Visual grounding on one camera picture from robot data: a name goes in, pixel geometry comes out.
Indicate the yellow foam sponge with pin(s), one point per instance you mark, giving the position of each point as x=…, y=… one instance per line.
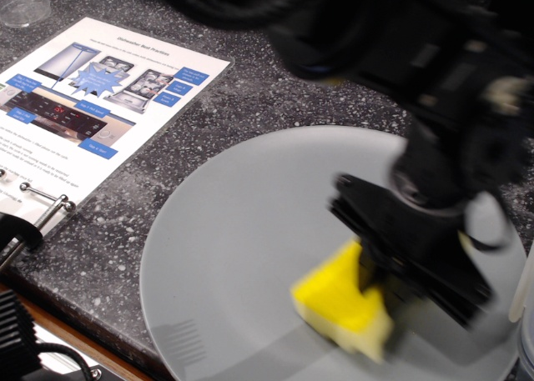
x=333, y=301

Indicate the metal screw clamp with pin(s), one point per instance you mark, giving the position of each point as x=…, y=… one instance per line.
x=18, y=234

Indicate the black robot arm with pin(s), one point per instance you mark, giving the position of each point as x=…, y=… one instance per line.
x=468, y=85

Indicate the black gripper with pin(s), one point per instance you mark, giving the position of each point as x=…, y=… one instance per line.
x=416, y=245

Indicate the aluminium rail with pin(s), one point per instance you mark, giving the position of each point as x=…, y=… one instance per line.
x=63, y=360

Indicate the clear plastic cup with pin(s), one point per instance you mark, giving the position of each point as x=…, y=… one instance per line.
x=23, y=13

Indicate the large grey plate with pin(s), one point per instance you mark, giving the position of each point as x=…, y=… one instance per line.
x=224, y=249

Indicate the laminated dishwasher instruction sheet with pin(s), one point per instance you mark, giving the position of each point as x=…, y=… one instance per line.
x=75, y=109

